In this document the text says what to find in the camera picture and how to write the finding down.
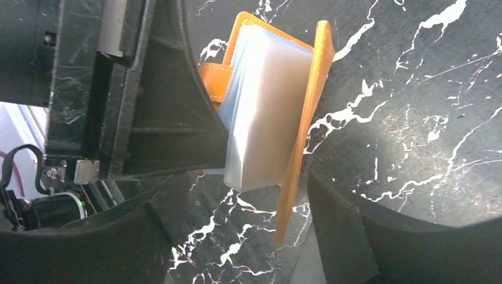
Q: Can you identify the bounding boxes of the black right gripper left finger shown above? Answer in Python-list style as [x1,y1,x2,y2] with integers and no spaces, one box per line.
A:
[1,173,190,283]

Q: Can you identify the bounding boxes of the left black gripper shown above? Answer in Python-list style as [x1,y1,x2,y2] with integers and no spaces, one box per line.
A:
[1,1,228,231]

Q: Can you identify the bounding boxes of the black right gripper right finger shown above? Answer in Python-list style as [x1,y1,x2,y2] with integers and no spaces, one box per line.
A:
[307,173,501,283]

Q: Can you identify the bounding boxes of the orange leather card holder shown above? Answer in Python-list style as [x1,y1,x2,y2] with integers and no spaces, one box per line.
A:
[199,11,335,243]

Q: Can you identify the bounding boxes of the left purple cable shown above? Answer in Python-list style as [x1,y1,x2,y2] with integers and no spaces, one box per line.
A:
[0,150,26,199]

